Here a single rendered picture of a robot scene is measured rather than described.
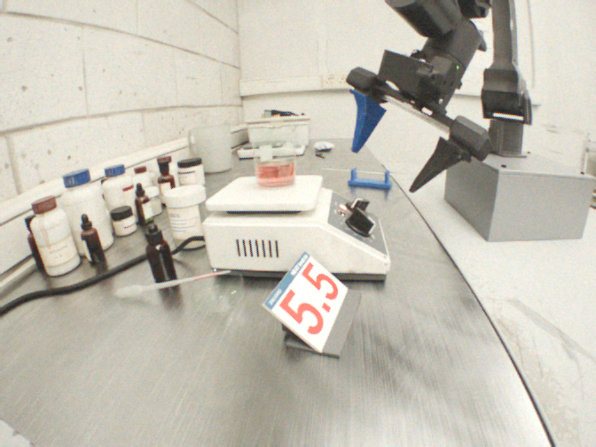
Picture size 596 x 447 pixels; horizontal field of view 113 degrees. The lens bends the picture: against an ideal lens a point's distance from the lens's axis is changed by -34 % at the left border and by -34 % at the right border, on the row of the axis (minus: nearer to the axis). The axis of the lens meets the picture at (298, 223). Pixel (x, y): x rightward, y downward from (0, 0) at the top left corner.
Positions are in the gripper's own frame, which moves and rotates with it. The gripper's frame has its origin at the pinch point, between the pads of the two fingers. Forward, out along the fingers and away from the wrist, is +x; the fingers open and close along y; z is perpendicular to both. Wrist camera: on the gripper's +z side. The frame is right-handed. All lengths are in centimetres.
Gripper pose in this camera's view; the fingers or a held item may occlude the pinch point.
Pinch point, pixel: (396, 145)
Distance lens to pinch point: 36.0
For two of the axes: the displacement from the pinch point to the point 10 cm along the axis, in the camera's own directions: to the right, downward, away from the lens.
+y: 6.1, 6.0, -5.2
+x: -4.4, 8.0, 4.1
